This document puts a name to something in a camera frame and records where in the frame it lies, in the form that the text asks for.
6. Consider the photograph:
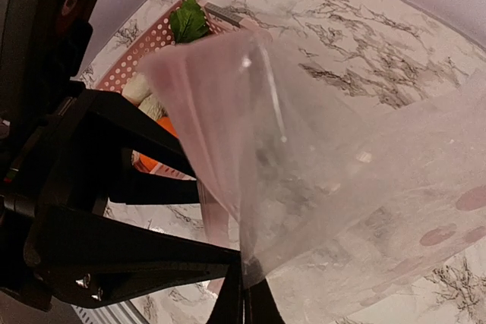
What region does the green lettuce leaf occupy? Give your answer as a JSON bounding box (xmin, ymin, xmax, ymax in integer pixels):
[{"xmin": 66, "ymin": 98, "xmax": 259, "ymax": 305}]
[{"xmin": 169, "ymin": 0, "xmax": 210, "ymax": 44}]

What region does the orange tangerine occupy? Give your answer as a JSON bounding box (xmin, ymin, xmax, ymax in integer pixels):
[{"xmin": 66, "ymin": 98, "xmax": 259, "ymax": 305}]
[{"xmin": 131, "ymin": 117, "xmax": 184, "ymax": 174}]

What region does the front aluminium rail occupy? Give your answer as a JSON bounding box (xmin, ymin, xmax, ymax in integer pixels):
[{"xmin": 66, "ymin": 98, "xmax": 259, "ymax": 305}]
[{"xmin": 71, "ymin": 300, "xmax": 149, "ymax": 324}]

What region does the white radish upper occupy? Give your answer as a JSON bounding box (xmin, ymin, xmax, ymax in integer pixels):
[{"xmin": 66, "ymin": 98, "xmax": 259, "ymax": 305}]
[{"xmin": 121, "ymin": 73, "xmax": 151, "ymax": 105}]

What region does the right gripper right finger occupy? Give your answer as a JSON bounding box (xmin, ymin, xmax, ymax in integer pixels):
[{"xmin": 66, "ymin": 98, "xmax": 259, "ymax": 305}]
[{"xmin": 207, "ymin": 260, "xmax": 285, "ymax": 324}]

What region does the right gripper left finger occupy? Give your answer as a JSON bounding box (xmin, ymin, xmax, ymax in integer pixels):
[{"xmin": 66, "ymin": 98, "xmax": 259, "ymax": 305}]
[{"xmin": 24, "ymin": 90, "xmax": 240, "ymax": 308}]

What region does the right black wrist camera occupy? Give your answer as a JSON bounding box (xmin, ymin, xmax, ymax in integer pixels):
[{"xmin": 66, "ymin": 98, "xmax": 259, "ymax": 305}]
[{"xmin": 1, "ymin": 0, "xmax": 96, "ymax": 124}]

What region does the clear zip top bag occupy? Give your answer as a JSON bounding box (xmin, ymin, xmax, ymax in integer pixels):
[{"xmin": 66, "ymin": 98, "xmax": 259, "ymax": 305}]
[{"xmin": 137, "ymin": 27, "xmax": 486, "ymax": 324}]

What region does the pink perforated plastic basket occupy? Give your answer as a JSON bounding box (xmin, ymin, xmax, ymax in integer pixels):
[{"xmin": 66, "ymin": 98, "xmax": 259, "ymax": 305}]
[{"xmin": 96, "ymin": 0, "xmax": 274, "ymax": 183}]

